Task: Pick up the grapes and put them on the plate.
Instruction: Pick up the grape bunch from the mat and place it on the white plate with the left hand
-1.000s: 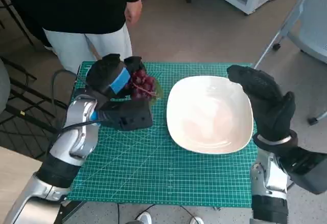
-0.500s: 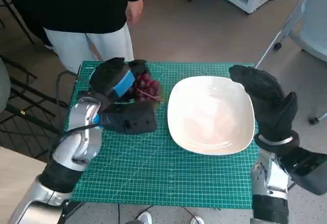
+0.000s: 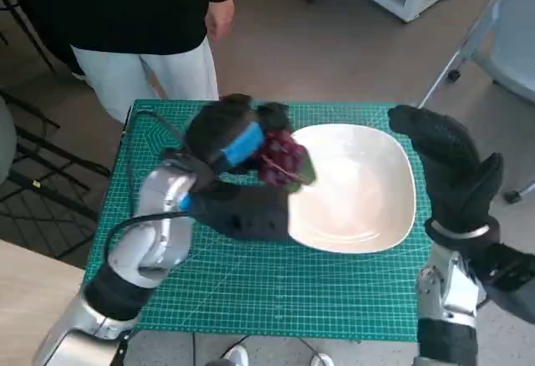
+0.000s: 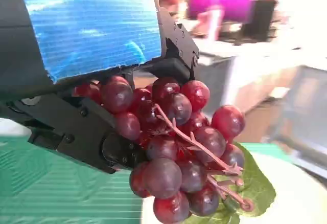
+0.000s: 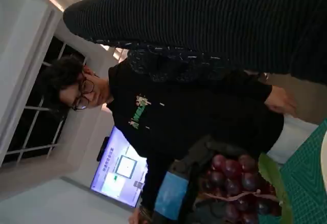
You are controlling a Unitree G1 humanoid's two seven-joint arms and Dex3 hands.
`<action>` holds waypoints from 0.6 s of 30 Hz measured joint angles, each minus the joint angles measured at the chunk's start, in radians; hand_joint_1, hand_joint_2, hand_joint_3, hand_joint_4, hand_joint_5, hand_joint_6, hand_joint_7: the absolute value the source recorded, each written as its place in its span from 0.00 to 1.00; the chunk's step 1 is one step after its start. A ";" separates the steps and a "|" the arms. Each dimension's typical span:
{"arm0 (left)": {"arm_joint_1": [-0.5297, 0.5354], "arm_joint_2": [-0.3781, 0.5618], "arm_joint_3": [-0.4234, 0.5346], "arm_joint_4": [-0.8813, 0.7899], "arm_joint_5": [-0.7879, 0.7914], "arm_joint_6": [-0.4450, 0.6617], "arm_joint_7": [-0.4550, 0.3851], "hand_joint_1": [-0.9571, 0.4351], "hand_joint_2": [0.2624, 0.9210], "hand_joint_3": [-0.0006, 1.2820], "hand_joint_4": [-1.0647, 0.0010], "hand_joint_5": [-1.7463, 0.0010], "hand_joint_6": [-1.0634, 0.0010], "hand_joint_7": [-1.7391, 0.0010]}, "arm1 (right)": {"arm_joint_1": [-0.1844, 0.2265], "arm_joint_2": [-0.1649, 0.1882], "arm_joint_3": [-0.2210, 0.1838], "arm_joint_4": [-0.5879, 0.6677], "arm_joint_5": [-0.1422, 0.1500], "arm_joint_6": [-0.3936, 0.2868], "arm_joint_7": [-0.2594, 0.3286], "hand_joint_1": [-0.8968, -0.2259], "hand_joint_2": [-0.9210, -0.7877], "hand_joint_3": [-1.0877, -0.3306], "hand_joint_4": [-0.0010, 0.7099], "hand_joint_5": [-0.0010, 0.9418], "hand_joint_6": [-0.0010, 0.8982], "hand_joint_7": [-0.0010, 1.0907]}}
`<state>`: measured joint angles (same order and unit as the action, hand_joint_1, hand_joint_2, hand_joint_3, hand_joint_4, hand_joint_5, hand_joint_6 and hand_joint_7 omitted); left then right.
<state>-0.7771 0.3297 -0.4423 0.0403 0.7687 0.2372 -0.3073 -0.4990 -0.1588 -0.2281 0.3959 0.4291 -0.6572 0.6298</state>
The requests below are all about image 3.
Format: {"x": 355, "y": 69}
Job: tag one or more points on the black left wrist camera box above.
{"x": 251, "y": 215}

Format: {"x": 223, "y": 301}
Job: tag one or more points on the white square plate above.
{"x": 359, "y": 182}

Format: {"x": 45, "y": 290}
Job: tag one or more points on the white shoe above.
{"x": 321, "y": 360}
{"x": 237, "y": 357}

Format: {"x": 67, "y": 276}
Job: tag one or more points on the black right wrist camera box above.
{"x": 510, "y": 274}

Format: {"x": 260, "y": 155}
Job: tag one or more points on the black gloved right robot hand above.
{"x": 455, "y": 165}

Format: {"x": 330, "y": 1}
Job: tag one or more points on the person's hand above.
{"x": 220, "y": 17}

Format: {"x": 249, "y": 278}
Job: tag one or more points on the green cutting mat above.
{"x": 271, "y": 286}

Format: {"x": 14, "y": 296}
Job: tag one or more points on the light blue mesh chair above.
{"x": 518, "y": 61}

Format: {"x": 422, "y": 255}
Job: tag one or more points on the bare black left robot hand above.
{"x": 217, "y": 128}

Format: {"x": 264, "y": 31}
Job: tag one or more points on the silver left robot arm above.
{"x": 150, "y": 240}

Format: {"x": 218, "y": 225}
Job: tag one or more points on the light wooden desk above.
{"x": 33, "y": 303}

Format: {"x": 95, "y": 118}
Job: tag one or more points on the person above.
{"x": 125, "y": 6}

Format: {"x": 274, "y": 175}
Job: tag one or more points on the grey rounded chair back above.
{"x": 6, "y": 144}

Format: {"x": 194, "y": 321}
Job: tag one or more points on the purple toy grape bunch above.
{"x": 282, "y": 157}

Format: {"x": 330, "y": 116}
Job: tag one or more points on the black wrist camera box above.
{"x": 251, "y": 215}
{"x": 510, "y": 274}

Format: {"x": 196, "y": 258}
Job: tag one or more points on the black metal frame chair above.
{"x": 35, "y": 184}

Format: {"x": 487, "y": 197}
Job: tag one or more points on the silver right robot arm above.
{"x": 447, "y": 299}

